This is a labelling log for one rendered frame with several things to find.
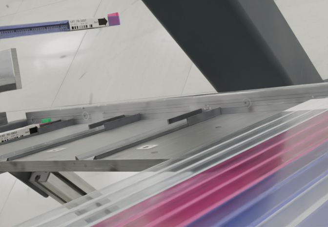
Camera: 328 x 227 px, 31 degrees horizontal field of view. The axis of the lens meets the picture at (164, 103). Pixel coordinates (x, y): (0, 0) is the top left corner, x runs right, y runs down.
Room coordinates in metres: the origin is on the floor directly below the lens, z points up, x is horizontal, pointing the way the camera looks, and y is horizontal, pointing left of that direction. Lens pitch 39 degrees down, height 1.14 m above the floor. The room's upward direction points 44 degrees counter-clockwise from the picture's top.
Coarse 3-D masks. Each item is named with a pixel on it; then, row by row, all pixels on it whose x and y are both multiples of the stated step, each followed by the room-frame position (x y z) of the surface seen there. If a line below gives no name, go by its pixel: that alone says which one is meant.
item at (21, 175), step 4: (8, 172) 0.71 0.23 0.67; (12, 172) 0.71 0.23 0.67; (16, 172) 0.71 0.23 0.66; (20, 172) 0.71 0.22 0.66; (24, 172) 0.71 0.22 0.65; (28, 172) 0.72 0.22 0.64; (16, 176) 0.71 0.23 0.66; (20, 176) 0.71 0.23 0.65; (24, 176) 0.71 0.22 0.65; (28, 176) 0.71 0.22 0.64; (20, 180) 0.71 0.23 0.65; (24, 180) 0.71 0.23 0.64; (28, 184) 0.71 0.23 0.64; (32, 184) 0.71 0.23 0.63; (32, 188) 0.71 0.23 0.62; (36, 188) 0.71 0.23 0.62; (40, 192) 0.71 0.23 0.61; (44, 192) 0.71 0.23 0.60; (44, 196) 0.71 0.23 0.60
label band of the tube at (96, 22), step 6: (84, 18) 0.56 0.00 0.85; (90, 18) 0.57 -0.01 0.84; (96, 18) 0.57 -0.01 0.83; (102, 18) 0.57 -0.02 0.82; (72, 24) 0.55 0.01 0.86; (78, 24) 0.56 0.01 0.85; (84, 24) 0.56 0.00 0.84; (90, 24) 0.56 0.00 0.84; (96, 24) 0.57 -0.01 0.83; (102, 24) 0.57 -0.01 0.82; (108, 24) 0.57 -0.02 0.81; (72, 30) 0.55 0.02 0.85
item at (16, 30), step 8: (112, 16) 0.58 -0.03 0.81; (24, 24) 0.53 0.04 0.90; (32, 24) 0.53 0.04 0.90; (40, 24) 0.53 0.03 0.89; (48, 24) 0.54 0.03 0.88; (56, 24) 0.54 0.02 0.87; (64, 24) 0.55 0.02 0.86; (112, 24) 0.58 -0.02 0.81; (0, 32) 0.51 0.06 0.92; (8, 32) 0.51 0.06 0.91; (16, 32) 0.52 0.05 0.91; (24, 32) 0.52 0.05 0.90; (32, 32) 0.53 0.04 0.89; (40, 32) 0.53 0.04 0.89; (48, 32) 0.53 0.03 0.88; (56, 32) 0.55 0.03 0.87
